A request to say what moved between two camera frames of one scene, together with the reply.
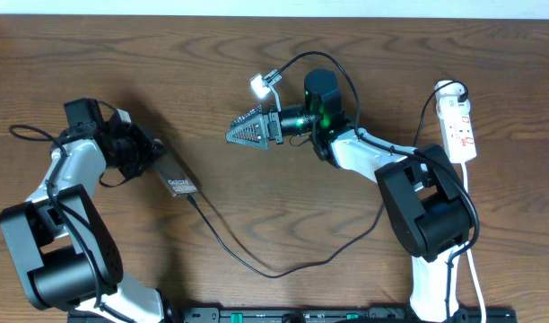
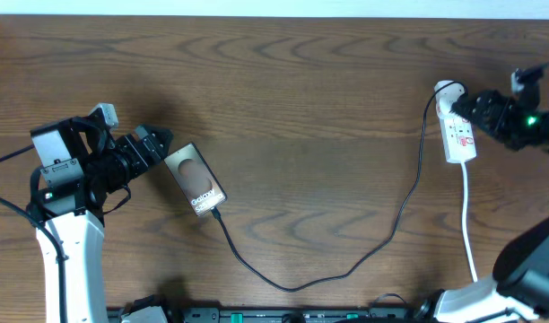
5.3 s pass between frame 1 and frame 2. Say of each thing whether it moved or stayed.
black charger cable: moved
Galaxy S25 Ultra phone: moved
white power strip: stayed
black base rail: stayed
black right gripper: moved
